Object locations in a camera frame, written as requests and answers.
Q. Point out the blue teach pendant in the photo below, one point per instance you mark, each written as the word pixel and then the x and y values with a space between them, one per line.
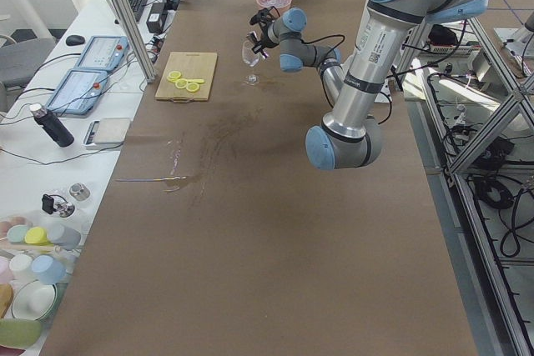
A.
pixel 103 53
pixel 78 92

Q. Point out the wooden cutting board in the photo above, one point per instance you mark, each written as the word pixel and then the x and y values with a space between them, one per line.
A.
pixel 191 65

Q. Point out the lemon slice near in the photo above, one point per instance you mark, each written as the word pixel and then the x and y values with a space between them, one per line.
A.
pixel 192 87

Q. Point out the grey cup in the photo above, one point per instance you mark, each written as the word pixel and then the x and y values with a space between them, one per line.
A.
pixel 63 236

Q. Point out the grey office chair left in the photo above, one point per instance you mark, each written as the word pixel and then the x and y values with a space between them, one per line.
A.
pixel 20 62

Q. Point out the aluminium frame post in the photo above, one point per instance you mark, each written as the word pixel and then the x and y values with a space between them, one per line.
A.
pixel 130 27

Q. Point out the pink bowl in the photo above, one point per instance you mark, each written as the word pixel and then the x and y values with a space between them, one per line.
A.
pixel 280 10

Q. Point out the blue teach pendant far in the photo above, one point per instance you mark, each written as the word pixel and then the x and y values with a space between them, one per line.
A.
pixel 103 53

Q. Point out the kitchen scale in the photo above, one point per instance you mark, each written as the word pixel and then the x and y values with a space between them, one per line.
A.
pixel 106 133

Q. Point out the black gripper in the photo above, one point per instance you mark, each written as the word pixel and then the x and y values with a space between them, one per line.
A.
pixel 264 35

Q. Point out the clear wine glass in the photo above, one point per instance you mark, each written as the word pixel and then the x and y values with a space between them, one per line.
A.
pixel 251 59

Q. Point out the yellow cup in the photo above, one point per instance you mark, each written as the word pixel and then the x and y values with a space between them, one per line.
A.
pixel 37 236

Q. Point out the blue teach pendant near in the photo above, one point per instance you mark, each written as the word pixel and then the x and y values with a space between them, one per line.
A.
pixel 78 92

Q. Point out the black water bottle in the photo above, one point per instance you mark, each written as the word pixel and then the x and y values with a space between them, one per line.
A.
pixel 52 126

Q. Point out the lemon slice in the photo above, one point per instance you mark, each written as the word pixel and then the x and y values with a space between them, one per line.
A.
pixel 181 83
pixel 192 87
pixel 174 76

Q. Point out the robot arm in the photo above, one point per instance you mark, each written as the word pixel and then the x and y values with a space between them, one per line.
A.
pixel 348 137

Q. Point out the pile of ice cubes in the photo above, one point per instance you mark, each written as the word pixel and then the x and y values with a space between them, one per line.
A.
pixel 274 3

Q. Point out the blue cup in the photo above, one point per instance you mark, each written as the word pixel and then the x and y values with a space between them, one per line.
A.
pixel 48 270

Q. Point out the lemon slice far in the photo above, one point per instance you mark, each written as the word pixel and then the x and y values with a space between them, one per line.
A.
pixel 174 76

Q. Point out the lemon slice middle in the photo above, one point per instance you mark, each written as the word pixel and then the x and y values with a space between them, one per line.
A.
pixel 181 83

